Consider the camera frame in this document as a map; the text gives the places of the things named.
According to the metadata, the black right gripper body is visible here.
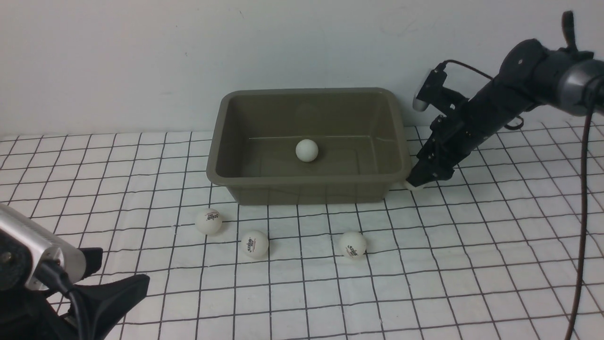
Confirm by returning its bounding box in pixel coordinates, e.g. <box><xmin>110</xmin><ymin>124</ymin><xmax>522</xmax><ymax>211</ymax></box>
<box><xmin>417</xmin><ymin>80</ymin><xmax>534</xmax><ymax>167</ymax></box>

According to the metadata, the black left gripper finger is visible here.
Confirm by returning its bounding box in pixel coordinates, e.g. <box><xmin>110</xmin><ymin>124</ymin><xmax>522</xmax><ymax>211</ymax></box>
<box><xmin>75</xmin><ymin>275</ymin><xmax>150</xmax><ymax>331</ymax></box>
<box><xmin>78</xmin><ymin>247</ymin><xmax>103</xmax><ymax>279</ymax></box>

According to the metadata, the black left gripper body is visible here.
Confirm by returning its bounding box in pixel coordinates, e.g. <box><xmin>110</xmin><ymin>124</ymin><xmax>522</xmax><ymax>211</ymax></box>
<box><xmin>1</xmin><ymin>288</ymin><xmax>80</xmax><ymax>340</ymax></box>

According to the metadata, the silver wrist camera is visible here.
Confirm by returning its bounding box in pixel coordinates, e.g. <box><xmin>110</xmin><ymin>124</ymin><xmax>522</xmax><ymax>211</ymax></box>
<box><xmin>412</xmin><ymin>64</ymin><xmax>468</xmax><ymax>114</ymax></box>
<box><xmin>0</xmin><ymin>203</ymin><xmax>86</xmax><ymax>290</ymax></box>

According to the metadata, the white black grid tablecloth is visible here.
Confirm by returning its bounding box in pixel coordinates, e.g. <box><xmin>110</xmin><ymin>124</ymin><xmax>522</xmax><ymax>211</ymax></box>
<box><xmin>0</xmin><ymin>119</ymin><xmax>583</xmax><ymax>340</ymax></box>

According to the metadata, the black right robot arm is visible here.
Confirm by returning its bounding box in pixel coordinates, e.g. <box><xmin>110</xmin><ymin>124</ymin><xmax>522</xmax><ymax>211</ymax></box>
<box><xmin>404</xmin><ymin>11</ymin><xmax>604</xmax><ymax>190</ymax></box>

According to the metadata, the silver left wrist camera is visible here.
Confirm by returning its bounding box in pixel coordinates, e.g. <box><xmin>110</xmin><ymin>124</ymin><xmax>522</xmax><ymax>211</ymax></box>
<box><xmin>0</xmin><ymin>203</ymin><xmax>86</xmax><ymax>290</ymax></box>

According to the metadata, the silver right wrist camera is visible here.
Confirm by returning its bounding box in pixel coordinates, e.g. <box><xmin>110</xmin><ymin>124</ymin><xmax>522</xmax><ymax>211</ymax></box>
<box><xmin>412</xmin><ymin>64</ymin><xmax>468</xmax><ymax>114</ymax></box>

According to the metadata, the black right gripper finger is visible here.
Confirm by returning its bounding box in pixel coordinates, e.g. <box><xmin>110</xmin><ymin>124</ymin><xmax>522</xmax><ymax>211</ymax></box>
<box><xmin>432</xmin><ymin>163</ymin><xmax>454</xmax><ymax>181</ymax></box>
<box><xmin>406</xmin><ymin>159</ymin><xmax>434</xmax><ymax>187</ymax></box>

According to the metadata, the white ping-pong ball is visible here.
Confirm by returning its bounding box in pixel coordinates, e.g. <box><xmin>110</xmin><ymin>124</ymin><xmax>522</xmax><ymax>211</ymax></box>
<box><xmin>338</xmin><ymin>231</ymin><xmax>367</xmax><ymax>260</ymax></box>
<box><xmin>240</xmin><ymin>230</ymin><xmax>269</xmax><ymax>259</ymax></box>
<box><xmin>195</xmin><ymin>208</ymin><xmax>224</xmax><ymax>235</ymax></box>
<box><xmin>295</xmin><ymin>138</ymin><xmax>319</xmax><ymax>163</ymax></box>
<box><xmin>402</xmin><ymin>181</ymin><xmax>425</xmax><ymax>191</ymax></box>

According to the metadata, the black left camera cable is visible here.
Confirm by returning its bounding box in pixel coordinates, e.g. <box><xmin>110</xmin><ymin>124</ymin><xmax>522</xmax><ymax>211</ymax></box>
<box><xmin>35</xmin><ymin>262</ymin><xmax>95</xmax><ymax>340</ymax></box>

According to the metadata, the olive green plastic bin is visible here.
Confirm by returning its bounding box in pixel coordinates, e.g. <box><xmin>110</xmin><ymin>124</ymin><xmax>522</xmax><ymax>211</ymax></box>
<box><xmin>207</xmin><ymin>88</ymin><xmax>412</xmax><ymax>206</ymax></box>

